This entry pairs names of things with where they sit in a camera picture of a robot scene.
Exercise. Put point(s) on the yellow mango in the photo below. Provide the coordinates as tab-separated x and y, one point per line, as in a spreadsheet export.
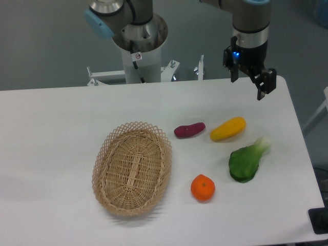
228	129

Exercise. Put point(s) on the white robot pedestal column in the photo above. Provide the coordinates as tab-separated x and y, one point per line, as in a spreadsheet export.
140	47

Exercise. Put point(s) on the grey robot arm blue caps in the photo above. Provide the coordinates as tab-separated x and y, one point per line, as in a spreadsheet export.
250	19

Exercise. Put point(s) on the woven wicker basket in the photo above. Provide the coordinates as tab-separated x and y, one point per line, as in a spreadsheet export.
132	169

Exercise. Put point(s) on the black box at table edge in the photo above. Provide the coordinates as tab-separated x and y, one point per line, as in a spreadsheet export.
318	218

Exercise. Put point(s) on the purple sweet potato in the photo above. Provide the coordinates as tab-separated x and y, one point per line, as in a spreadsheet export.
188	131

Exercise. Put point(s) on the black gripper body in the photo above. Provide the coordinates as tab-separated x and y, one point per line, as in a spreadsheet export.
245	58

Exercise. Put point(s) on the white metal base frame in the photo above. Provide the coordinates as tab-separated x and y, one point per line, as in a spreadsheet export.
136	71

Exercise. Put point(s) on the orange tangerine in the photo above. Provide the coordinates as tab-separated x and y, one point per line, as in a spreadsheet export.
202	188

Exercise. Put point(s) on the white frame at right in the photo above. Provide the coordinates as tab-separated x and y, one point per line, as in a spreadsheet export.
317	116

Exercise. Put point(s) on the green bok choy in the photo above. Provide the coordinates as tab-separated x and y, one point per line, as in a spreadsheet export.
244	162

